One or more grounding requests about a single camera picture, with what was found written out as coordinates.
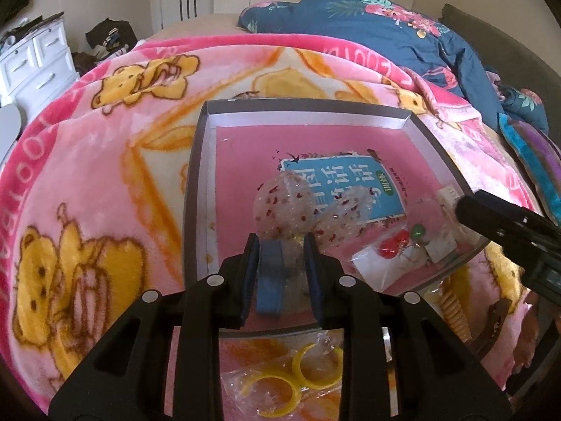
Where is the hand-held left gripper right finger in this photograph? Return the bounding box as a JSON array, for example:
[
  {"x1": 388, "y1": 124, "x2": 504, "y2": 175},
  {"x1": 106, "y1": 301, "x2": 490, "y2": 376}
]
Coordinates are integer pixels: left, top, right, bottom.
[{"x1": 302, "y1": 232, "x2": 513, "y2": 421}]

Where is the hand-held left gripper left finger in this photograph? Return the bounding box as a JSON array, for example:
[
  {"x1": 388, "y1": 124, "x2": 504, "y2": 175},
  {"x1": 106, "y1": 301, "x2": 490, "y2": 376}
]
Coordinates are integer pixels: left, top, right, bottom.
[{"x1": 48, "y1": 232, "x2": 261, "y2": 421}]

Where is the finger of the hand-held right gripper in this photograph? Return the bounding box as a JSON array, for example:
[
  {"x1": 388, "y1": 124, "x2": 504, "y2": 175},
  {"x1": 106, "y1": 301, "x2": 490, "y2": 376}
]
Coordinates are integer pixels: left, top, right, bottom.
[{"x1": 455, "y1": 189, "x2": 561, "y2": 268}]

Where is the white ribbed hair clip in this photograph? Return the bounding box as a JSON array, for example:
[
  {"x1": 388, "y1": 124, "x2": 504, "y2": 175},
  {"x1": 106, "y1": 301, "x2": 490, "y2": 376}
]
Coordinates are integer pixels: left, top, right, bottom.
[{"x1": 436, "y1": 186, "x2": 461, "y2": 207}]

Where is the white earring card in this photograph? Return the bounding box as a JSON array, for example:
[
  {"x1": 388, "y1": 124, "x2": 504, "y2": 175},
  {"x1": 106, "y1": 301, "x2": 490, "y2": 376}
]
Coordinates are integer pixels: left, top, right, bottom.
[{"x1": 425, "y1": 223, "x2": 462, "y2": 265}]

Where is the bag with red green beads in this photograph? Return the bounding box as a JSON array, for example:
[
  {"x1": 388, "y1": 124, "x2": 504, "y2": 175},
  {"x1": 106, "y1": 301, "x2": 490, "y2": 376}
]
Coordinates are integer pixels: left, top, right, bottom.
[{"x1": 351, "y1": 223, "x2": 428, "y2": 292}]

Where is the clear dotted plastic bag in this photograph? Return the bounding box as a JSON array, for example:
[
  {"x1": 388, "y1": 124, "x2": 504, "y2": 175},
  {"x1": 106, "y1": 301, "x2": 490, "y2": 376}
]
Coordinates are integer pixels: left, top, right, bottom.
[{"x1": 253, "y1": 171, "x2": 382, "y2": 316}]

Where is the grey cardboard box tray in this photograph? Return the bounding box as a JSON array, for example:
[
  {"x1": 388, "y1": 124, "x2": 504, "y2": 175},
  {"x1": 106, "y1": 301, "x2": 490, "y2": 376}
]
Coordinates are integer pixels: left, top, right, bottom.
[{"x1": 182, "y1": 99, "x2": 492, "y2": 338}]

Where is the striped pillow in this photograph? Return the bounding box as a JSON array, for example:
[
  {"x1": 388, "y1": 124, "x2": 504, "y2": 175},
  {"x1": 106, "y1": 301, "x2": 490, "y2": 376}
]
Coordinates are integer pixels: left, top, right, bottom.
[{"x1": 497, "y1": 112, "x2": 561, "y2": 224}]

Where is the brown oval hair clip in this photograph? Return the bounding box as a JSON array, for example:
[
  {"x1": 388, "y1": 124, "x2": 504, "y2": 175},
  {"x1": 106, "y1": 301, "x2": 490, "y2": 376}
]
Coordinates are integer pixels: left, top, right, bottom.
[{"x1": 473, "y1": 298, "x2": 515, "y2": 360}]

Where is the beige spiral hair claw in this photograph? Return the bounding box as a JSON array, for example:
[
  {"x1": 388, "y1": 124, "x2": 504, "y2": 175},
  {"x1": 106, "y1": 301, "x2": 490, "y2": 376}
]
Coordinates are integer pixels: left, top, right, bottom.
[{"x1": 438, "y1": 278, "x2": 474, "y2": 345}]

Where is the bag of yellow rings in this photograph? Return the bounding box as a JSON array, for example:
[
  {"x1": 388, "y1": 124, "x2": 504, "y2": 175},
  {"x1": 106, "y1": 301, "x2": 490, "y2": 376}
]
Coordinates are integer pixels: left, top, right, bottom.
[{"x1": 220, "y1": 332, "x2": 347, "y2": 419}]

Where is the green upholstered headboard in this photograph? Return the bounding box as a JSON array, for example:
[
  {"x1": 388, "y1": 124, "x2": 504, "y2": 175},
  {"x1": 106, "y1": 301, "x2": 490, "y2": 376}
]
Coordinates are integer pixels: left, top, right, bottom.
[{"x1": 438, "y1": 4, "x2": 561, "y2": 97}]

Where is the pink bear printed blanket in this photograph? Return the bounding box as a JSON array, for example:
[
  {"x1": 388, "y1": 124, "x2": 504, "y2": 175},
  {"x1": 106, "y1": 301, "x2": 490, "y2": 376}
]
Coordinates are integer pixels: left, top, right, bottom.
[{"x1": 0, "y1": 33, "x2": 544, "y2": 421}]

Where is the blue floral duvet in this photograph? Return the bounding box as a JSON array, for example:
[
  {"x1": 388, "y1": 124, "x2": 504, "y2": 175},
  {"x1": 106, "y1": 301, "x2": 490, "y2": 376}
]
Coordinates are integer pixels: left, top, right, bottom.
[{"x1": 238, "y1": 0, "x2": 548, "y2": 134}]

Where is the beige bed sheet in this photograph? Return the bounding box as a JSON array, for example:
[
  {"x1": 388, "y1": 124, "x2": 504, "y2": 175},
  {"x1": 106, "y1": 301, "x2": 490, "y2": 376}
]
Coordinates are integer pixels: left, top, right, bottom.
[{"x1": 153, "y1": 12, "x2": 246, "y2": 41}]

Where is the black bag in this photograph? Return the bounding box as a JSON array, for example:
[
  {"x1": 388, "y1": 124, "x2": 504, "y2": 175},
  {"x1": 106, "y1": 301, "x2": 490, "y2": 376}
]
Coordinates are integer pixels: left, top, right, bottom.
[{"x1": 72, "y1": 18, "x2": 138, "y2": 75}]

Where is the white chest of drawers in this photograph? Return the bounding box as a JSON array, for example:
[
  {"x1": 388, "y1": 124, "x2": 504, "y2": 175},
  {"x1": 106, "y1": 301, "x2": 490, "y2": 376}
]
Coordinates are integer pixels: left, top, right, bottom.
[{"x1": 0, "y1": 18, "x2": 80, "y2": 110}]

